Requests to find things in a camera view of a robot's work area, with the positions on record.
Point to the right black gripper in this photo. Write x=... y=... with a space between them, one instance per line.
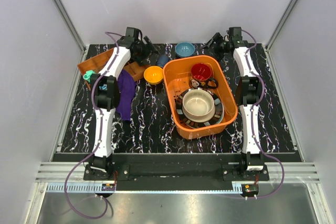
x=217 y=39

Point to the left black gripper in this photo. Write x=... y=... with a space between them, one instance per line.
x=148 y=51

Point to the black skull mug red inside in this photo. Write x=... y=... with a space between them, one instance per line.
x=201 y=77

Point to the yellow orange small bowl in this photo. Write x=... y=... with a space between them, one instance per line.
x=153 y=75

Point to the beige grey ceramic bowl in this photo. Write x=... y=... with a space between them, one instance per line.
x=198 y=105

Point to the black striped cream plate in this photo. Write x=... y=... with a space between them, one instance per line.
x=219 y=108

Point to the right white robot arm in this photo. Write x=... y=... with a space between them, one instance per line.
x=248 y=95

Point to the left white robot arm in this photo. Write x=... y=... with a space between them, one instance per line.
x=105 y=93

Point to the orange plastic dish bin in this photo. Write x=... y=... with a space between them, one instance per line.
x=177 y=80

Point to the dark blue small cup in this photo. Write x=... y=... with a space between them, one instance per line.
x=162 y=61

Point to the teal blue ceramic bowl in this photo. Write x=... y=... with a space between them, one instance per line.
x=184 y=49

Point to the purple cloth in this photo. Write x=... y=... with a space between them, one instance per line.
x=127 y=87

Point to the orange compartment organizer tray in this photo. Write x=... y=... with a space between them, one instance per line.
x=97 y=63

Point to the mint green sock bundle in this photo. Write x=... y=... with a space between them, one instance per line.
x=87 y=77

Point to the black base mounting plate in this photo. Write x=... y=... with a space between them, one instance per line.
x=178 y=172

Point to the aluminium frame rail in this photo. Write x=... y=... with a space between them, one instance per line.
x=68 y=22

